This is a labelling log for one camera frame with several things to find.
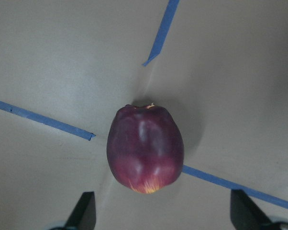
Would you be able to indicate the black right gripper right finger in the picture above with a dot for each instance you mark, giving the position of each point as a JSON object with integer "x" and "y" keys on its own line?
{"x": 246, "y": 215}

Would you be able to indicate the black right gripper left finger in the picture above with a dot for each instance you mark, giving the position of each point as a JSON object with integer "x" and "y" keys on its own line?
{"x": 83, "y": 216}

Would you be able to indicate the dark purple apple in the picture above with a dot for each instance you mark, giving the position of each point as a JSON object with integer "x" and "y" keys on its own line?
{"x": 145, "y": 149}

